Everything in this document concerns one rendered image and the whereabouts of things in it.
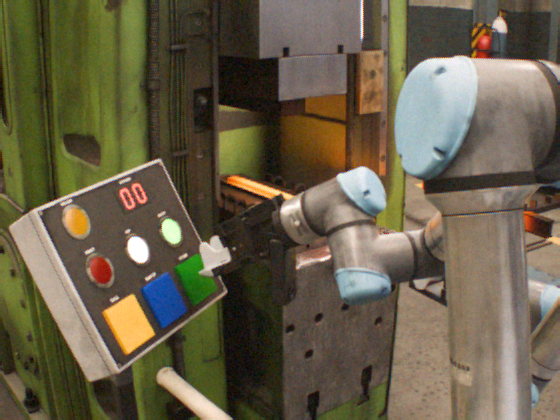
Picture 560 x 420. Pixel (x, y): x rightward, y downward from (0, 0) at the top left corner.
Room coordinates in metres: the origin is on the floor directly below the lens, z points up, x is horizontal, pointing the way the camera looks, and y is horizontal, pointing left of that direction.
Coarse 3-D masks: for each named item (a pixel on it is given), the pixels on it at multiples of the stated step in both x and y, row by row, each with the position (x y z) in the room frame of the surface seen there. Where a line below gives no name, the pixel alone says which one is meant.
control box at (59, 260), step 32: (160, 160) 1.19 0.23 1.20; (96, 192) 1.02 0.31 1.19; (128, 192) 1.08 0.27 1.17; (160, 192) 1.15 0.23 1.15; (32, 224) 0.90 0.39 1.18; (64, 224) 0.92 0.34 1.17; (96, 224) 0.98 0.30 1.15; (128, 224) 1.04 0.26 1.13; (160, 224) 1.10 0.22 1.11; (192, 224) 1.17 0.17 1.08; (32, 256) 0.90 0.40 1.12; (64, 256) 0.89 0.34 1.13; (96, 256) 0.94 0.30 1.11; (128, 256) 0.99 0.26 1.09; (160, 256) 1.05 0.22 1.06; (64, 288) 0.87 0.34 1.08; (96, 288) 0.90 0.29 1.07; (128, 288) 0.95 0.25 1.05; (224, 288) 1.13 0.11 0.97; (64, 320) 0.88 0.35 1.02; (96, 320) 0.86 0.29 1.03; (96, 352) 0.85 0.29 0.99
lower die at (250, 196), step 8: (240, 176) 1.82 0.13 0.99; (248, 176) 1.82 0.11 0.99; (224, 184) 1.74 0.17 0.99; (232, 184) 1.72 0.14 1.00; (264, 184) 1.74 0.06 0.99; (232, 192) 1.68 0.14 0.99; (240, 192) 1.68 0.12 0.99; (248, 192) 1.66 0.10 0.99; (256, 192) 1.64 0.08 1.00; (288, 192) 1.67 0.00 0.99; (296, 192) 1.67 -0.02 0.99; (232, 200) 1.63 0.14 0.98; (248, 200) 1.61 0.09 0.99; (256, 200) 1.61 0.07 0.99; (264, 200) 1.61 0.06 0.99; (232, 208) 1.58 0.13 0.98; (240, 208) 1.58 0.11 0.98; (232, 216) 1.55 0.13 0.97; (320, 240) 1.49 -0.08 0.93; (296, 248) 1.44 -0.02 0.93; (304, 248) 1.46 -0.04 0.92; (312, 248) 1.47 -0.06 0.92
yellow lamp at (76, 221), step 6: (72, 210) 0.95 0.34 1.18; (78, 210) 0.96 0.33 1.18; (66, 216) 0.93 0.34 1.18; (72, 216) 0.94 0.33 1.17; (78, 216) 0.95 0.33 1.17; (84, 216) 0.96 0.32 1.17; (72, 222) 0.94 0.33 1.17; (78, 222) 0.95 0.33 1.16; (84, 222) 0.96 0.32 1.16; (72, 228) 0.93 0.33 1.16; (78, 228) 0.94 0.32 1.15; (84, 228) 0.95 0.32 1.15; (78, 234) 0.93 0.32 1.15
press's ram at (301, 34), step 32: (224, 0) 1.48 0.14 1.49; (256, 0) 1.39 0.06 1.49; (288, 0) 1.43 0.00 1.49; (320, 0) 1.48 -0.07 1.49; (352, 0) 1.55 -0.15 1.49; (224, 32) 1.48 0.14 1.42; (256, 32) 1.39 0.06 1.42; (288, 32) 1.43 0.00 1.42; (320, 32) 1.48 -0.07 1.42; (352, 32) 1.55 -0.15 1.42
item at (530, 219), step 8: (528, 216) 1.46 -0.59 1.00; (536, 216) 1.44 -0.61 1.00; (544, 216) 1.44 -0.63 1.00; (528, 224) 1.46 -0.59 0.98; (536, 224) 1.44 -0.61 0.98; (544, 224) 1.42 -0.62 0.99; (552, 224) 1.41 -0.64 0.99; (528, 232) 1.45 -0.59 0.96; (536, 232) 1.43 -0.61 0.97; (544, 232) 1.42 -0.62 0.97
